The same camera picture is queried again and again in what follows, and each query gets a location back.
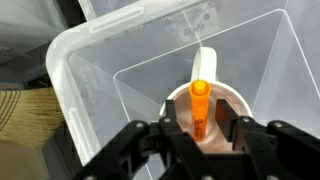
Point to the front clear plastic bin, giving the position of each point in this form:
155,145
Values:
133,66

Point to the small clear plastic bin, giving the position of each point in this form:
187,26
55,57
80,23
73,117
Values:
106,6

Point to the orange marker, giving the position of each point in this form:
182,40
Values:
199,110

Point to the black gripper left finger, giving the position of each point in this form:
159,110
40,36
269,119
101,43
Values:
166,150

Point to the white ceramic mug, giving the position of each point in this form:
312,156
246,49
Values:
203,63

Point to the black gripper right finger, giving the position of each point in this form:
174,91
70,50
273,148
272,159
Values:
266,150

